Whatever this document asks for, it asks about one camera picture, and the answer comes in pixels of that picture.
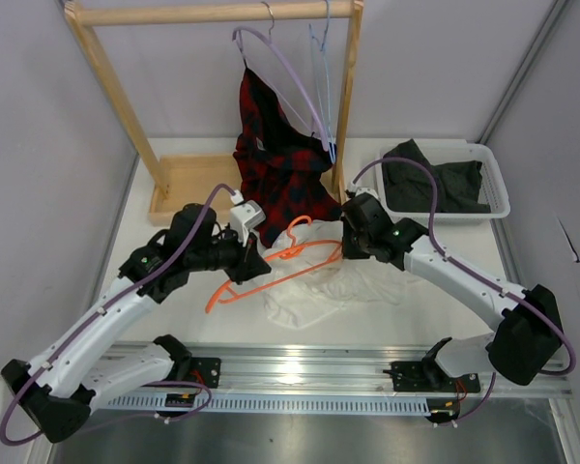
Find aluminium rail base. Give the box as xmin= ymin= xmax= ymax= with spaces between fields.
xmin=96 ymin=340 xmax=574 ymax=398

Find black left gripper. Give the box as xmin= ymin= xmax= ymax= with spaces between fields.
xmin=188 ymin=222 xmax=271 ymax=285

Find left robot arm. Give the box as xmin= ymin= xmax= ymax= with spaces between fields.
xmin=1 ymin=200 xmax=271 ymax=444

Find perforated cable tray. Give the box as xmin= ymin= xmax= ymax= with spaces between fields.
xmin=103 ymin=391 xmax=430 ymax=417

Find white skirt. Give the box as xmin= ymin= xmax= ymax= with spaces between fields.
xmin=255 ymin=220 xmax=409 ymax=330

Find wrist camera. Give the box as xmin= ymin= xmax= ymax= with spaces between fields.
xmin=229 ymin=190 xmax=266 ymax=247
xmin=346 ymin=181 xmax=380 ymax=200

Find white plastic basket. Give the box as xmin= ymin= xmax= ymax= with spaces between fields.
xmin=373 ymin=139 xmax=510 ymax=226

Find dark grey garment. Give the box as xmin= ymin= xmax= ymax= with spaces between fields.
xmin=381 ymin=139 xmax=491 ymax=214

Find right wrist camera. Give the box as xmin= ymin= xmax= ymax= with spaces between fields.
xmin=346 ymin=181 xmax=380 ymax=200

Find blue plastic hanger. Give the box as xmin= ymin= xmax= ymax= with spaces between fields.
xmin=308 ymin=1 xmax=337 ymax=164

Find wooden clothes rack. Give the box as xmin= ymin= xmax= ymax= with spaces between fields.
xmin=64 ymin=1 xmax=364 ymax=226

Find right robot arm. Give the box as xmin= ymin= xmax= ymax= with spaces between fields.
xmin=342 ymin=192 xmax=564 ymax=391

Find purple plastic hanger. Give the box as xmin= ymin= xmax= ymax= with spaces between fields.
xmin=232 ymin=1 xmax=331 ymax=154

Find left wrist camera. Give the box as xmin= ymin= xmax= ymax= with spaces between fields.
xmin=229 ymin=190 xmax=266 ymax=247

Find red plaid skirt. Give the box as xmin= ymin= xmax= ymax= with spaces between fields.
xmin=233 ymin=68 xmax=341 ymax=247

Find orange plastic hanger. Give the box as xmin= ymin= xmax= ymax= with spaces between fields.
xmin=205 ymin=215 xmax=342 ymax=314

